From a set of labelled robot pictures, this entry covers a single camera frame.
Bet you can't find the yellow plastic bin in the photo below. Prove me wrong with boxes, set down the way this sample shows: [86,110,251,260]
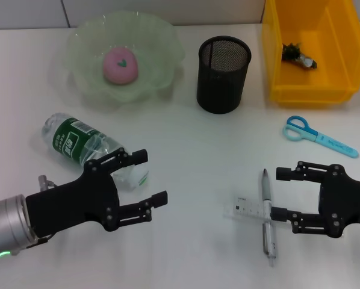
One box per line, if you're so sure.
[260,0,360,107]

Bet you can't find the clear green-label water bottle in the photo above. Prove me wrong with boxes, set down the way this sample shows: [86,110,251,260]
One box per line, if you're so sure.
[41,113,149,191]

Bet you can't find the black mesh pen holder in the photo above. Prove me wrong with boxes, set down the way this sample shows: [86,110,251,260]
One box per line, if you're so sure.
[196,36,252,114]

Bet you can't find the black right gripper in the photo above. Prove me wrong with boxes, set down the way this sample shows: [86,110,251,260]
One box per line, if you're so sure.
[269,161,360,239]

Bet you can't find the pink toy peach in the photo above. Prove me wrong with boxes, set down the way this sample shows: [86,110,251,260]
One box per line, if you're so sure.
[103,48,138,86]

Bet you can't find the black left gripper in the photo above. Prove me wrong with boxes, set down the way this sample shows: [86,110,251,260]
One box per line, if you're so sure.
[25,149,169,239]

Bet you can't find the translucent green fruit bowl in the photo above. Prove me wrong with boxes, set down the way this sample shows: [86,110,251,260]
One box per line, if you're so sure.
[66,10,186,105]

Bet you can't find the green plastic wrapper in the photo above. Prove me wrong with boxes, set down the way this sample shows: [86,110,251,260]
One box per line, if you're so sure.
[281,42,318,70]

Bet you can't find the left gripper cable with plug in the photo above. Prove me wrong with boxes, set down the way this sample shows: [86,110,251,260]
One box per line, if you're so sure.
[37,175,59,192]

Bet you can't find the grey white pen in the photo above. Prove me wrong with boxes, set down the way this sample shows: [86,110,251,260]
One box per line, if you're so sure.
[261,168,277,267]

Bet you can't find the blue scissors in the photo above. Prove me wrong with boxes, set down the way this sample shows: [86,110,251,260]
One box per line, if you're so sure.
[282,115,360,158]

